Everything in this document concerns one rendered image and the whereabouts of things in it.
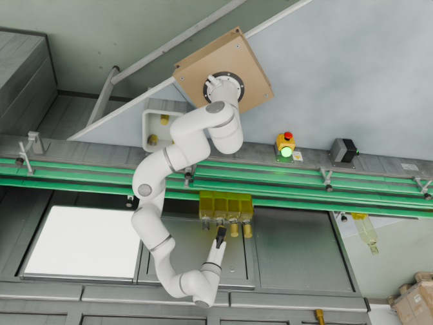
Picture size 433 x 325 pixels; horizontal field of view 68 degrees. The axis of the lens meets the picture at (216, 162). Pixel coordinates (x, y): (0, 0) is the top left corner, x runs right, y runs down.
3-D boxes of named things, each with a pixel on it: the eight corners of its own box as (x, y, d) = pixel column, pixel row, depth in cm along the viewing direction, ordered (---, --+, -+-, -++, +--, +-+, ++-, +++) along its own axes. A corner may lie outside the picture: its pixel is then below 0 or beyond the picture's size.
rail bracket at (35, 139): (40, 145, 145) (19, 182, 128) (31, 114, 133) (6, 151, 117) (51, 146, 145) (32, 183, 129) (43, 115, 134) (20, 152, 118)
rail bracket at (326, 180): (316, 169, 146) (323, 191, 137) (322, 157, 141) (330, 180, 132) (324, 169, 147) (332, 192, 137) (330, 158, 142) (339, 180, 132)
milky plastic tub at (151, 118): (145, 138, 147) (142, 151, 141) (145, 97, 132) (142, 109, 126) (183, 142, 150) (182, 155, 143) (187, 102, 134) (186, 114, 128)
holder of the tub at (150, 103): (145, 146, 151) (144, 158, 146) (145, 97, 133) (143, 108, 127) (182, 150, 153) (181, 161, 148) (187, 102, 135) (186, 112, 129)
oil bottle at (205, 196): (199, 185, 151) (198, 222, 136) (200, 177, 148) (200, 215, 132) (211, 186, 152) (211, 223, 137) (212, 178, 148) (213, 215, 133)
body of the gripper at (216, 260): (218, 280, 120) (225, 255, 128) (223, 267, 113) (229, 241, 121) (199, 275, 120) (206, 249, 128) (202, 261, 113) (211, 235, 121)
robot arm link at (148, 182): (169, 145, 109) (130, 162, 110) (162, 147, 95) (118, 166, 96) (185, 182, 110) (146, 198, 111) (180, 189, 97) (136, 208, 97)
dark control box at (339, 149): (328, 149, 155) (334, 162, 149) (335, 137, 150) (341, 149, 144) (345, 151, 156) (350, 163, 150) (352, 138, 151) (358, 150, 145)
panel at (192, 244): (51, 207, 145) (19, 279, 120) (49, 202, 143) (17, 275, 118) (247, 220, 155) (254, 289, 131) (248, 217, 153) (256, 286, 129)
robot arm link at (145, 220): (188, 225, 101) (191, 213, 116) (149, 169, 99) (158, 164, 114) (145, 253, 102) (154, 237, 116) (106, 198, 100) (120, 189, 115)
